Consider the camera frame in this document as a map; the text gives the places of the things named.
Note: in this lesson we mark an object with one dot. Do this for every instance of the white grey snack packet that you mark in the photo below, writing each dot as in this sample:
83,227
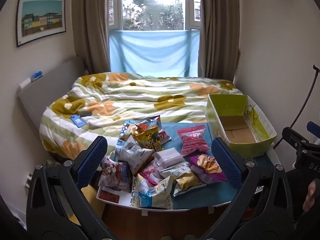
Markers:
135,155

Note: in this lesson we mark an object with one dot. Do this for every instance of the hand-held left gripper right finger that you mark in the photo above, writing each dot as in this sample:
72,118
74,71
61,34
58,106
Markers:
226,162

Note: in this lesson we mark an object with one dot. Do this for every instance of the purple cartoon snack packet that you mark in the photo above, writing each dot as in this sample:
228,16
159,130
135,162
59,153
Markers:
115,175

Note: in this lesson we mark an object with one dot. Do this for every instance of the white red-label snack packet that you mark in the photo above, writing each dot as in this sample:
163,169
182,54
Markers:
152,125

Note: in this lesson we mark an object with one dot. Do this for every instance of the light blue white snack packet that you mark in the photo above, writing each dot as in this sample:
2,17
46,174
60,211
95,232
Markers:
152,193

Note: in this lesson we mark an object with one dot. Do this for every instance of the pink white snack packet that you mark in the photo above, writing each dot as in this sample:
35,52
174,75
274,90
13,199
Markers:
150,173

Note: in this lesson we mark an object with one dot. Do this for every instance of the beige curtain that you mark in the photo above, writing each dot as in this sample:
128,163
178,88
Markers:
91,25
217,27

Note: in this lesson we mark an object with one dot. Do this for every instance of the white translucent snack packet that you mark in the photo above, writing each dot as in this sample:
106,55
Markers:
168,158

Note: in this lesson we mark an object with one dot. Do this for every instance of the person's right hand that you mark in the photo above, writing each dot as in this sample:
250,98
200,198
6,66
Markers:
310,197

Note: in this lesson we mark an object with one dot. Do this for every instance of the gold snack packet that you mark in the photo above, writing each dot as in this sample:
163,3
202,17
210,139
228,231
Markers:
148,140

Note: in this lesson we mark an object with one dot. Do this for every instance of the teal patterned tablecloth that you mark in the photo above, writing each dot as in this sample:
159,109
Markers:
171,128

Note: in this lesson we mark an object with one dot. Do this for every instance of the green cardboard box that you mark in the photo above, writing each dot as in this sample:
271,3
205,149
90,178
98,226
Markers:
232,105

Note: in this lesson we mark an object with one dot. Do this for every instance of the blue phone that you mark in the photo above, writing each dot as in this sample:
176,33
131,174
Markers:
78,120

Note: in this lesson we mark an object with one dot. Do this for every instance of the blue and white device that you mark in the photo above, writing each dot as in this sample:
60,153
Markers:
36,76

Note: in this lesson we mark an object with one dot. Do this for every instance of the pink striped snack packet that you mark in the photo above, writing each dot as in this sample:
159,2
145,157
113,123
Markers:
192,140

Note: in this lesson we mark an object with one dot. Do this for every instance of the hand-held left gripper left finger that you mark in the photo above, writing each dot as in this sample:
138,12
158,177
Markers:
91,162

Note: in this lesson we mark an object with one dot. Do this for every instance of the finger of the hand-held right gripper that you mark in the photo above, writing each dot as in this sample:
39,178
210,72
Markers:
297,140
314,127

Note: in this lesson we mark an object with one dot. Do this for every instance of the framed wall picture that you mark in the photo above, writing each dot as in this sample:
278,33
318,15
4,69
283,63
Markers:
41,20

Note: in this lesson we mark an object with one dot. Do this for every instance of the floral striped blanket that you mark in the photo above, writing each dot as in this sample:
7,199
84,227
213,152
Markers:
140,95

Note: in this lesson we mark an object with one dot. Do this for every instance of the white yellow chips packet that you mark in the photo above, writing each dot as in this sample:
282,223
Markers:
183,178

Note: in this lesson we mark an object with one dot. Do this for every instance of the light blue window cloth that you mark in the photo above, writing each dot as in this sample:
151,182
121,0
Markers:
152,52

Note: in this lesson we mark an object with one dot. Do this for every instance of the grey bed headboard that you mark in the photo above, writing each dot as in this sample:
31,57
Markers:
45,92

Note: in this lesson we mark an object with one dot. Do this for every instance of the yellow envelope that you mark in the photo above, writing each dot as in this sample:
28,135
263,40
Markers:
96,205

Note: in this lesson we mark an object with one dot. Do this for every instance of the blue cartoon snack packet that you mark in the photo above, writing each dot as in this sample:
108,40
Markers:
125,132

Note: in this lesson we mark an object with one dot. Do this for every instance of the window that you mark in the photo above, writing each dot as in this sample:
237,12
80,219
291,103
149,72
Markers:
155,5

